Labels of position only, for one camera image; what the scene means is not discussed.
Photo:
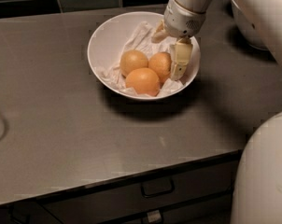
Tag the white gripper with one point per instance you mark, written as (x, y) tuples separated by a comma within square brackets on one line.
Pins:
[(180, 21)]

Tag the orange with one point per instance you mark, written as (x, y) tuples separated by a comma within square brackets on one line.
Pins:
[(160, 63), (131, 60), (143, 81)]

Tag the white ceramic bowl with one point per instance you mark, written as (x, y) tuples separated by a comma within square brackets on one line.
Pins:
[(108, 40)]

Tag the white bowl with strawberries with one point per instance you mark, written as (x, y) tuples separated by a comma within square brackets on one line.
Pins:
[(246, 29)]

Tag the white crumpled paper towel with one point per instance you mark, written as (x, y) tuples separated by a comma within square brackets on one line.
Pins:
[(139, 40)]

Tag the lower drawer label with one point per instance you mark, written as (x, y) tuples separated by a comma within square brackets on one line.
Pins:
[(154, 217)]

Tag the dark upper cabinet drawer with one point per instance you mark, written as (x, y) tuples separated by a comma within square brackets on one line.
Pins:
[(197, 193)]

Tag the black drawer handle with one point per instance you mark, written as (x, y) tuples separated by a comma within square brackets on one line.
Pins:
[(157, 187)]

